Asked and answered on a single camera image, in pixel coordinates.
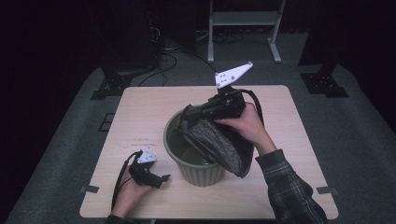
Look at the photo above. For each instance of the grey tape strip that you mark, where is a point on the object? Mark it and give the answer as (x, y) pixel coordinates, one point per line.
(89, 188)
(327, 190)

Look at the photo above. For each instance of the black stand base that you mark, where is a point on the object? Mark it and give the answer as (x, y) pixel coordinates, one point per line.
(323, 84)
(115, 84)

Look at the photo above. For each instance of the person's right hand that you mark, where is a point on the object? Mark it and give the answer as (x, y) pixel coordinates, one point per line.
(249, 127)

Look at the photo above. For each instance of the black plastic trash bag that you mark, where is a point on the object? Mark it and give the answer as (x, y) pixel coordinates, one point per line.
(214, 143)

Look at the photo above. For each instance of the white metal stand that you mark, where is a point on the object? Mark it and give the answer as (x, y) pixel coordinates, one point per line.
(244, 18)

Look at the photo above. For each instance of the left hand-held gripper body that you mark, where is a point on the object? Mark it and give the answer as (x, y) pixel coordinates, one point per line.
(144, 168)

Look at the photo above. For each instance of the green ribbed trash bin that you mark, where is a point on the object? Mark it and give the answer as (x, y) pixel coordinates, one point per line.
(186, 165)

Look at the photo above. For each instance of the person's left hand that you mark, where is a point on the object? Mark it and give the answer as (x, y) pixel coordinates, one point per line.
(129, 196)

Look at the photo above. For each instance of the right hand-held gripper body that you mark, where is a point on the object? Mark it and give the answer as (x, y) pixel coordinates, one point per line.
(225, 104)

